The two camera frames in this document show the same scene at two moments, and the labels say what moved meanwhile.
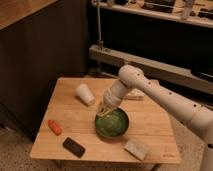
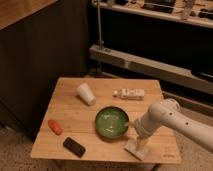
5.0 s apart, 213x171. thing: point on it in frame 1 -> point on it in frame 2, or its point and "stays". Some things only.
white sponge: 137,148 stays
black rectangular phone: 73,147 stays
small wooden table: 97,120 stays
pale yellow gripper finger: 101,109 -> 141,143
